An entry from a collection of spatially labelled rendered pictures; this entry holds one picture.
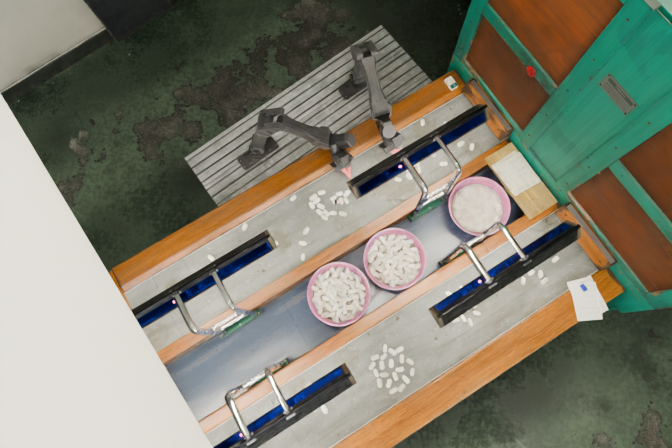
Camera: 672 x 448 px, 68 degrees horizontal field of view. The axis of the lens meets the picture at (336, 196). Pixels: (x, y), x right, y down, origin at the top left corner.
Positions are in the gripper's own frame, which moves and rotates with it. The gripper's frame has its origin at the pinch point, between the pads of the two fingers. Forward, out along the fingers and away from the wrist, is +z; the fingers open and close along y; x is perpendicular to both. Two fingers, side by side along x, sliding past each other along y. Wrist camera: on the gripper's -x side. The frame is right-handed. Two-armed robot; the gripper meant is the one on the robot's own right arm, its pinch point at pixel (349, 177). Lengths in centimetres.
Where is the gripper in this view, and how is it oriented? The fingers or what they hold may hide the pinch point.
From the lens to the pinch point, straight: 224.8
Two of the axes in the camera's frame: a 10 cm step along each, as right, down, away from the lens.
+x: -3.0, -3.2, 9.0
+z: 4.2, 8.0, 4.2
